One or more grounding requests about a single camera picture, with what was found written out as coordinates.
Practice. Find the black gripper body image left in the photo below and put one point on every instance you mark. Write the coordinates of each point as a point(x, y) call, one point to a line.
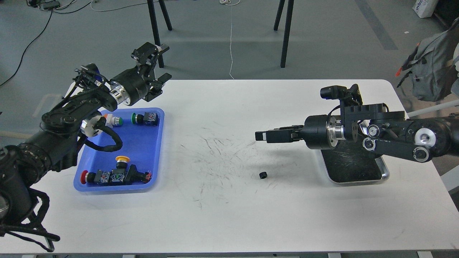
point(132, 85)

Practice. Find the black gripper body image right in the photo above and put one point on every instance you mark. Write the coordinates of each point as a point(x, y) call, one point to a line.
point(323, 131)

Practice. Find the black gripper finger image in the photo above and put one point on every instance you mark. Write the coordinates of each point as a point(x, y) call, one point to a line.
point(147, 55)
point(280, 135)
point(156, 87)

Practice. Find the silver metal tray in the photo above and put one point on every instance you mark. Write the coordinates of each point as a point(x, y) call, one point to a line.
point(350, 164)

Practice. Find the blue plastic tray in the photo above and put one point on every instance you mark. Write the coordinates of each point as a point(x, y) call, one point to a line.
point(141, 143)

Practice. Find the yellow mushroom push button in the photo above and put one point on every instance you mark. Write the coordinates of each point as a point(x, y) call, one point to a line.
point(122, 162)

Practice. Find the grey backpack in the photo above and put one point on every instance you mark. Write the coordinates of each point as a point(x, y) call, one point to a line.
point(431, 65)

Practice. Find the black stand leg right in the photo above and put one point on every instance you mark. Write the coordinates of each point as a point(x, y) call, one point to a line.
point(288, 22)

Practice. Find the white box corner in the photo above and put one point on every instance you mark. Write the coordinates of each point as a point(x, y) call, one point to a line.
point(424, 8)

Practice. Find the green push button switch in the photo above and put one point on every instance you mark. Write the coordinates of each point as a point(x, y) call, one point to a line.
point(147, 118)

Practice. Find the white switch orange green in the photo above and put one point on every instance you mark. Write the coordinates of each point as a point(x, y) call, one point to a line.
point(111, 120)

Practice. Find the black switch block red connector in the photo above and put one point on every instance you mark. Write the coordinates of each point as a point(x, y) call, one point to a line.
point(122, 176)

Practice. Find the red push button switch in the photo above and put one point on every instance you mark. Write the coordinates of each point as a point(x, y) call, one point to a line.
point(99, 178)

